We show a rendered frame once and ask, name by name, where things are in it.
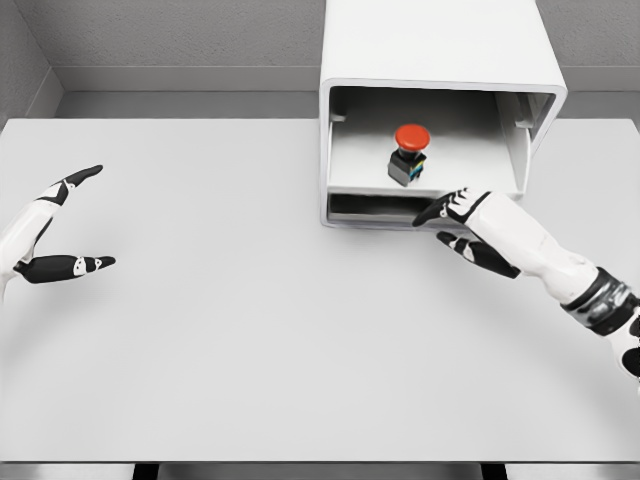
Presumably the white sliding cabinet drawer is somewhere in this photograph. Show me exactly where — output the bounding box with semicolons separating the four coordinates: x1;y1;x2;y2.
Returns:
325;117;535;200

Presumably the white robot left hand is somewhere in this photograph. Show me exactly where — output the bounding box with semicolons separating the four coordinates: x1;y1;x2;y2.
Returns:
0;164;117;304

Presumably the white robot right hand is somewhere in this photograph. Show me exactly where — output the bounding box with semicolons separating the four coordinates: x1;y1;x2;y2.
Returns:
411;187;549;280

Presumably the red-button load switch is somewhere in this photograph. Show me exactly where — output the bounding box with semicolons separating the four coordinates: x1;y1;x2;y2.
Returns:
386;124;432;188

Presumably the white tabletop storage cabinet shell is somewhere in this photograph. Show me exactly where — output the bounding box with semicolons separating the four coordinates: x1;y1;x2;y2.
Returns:
318;0;569;233

